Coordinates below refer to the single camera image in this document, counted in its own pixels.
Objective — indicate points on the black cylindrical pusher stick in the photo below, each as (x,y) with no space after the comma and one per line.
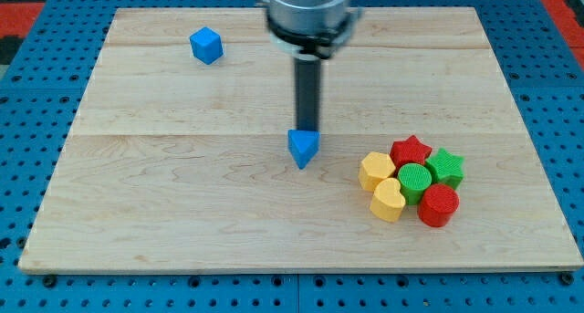
(307,81)

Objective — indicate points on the blue triangle block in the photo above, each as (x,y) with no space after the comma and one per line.
(303,146)

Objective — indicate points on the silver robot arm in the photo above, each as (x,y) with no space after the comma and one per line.
(310,31)

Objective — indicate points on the yellow hexagon block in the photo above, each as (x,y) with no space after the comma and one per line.
(375,167)

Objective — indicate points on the blue cube block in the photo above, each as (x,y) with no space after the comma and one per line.
(206,45)

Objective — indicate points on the red star block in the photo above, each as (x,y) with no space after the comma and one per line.
(411,150)

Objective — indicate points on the green cylinder block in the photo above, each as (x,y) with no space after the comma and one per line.
(414,179)

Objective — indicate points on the yellow heart block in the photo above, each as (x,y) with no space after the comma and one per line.
(387,202)

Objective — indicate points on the wooden board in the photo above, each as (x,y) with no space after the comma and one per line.
(172,166)

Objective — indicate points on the green star block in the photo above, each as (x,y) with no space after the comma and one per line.
(446,168)

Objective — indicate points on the red cylinder block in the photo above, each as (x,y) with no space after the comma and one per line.
(438,205)

